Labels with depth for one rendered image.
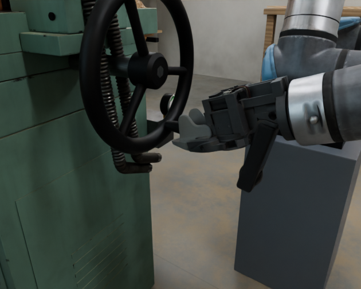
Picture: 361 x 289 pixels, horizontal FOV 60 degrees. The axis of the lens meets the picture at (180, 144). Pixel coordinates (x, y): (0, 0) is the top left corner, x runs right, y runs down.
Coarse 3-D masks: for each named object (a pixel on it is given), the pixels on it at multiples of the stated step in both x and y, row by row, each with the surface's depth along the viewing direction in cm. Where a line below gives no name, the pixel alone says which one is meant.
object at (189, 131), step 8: (184, 120) 50; (192, 120) 50; (184, 128) 51; (192, 128) 50; (200, 128) 49; (208, 128) 48; (184, 136) 52; (192, 136) 51; (200, 136) 50; (208, 136) 49; (176, 144) 53; (184, 144) 51
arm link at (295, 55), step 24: (288, 0) 51; (312, 0) 47; (336, 0) 47; (288, 24) 50; (312, 24) 47; (336, 24) 48; (288, 48) 49; (312, 48) 48; (264, 72) 51; (288, 72) 49; (312, 72) 47
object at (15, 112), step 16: (16, 80) 52; (32, 80) 54; (48, 80) 57; (64, 80) 60; (112, 80) 71; (0, 96) 50; (16, 96) 53; (32, 96) 55; (48, 96) 58; (64, 96) 61; (80, 96) 64; (0, 112) 51; (16, 112) 53; (32, 112) 56; (48, 112) 59; (64, 112) 62; (0, 128) 51; (16, 128) 54
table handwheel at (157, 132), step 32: (128, 0) 45; (160, 0) 53; (96, 32) 40; (96, 64) 41; (128, 64) 51; (160, 64) 52; (192, 64) 63; (96, 96) 43; (96, 128) 45; (128, 128) 51; (160, 128) 60
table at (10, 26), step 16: (0, 16) 48; (16, 16) 50; (144, 16) 76; (0, 32) 48; (16, 32) 50; (32, 32) 51; (128, 32) 59; (144, 32) 78; (0, 48) 49; (16, 48) 51; (32, 48) 50; (48, 48) 48; (64, 48) 48
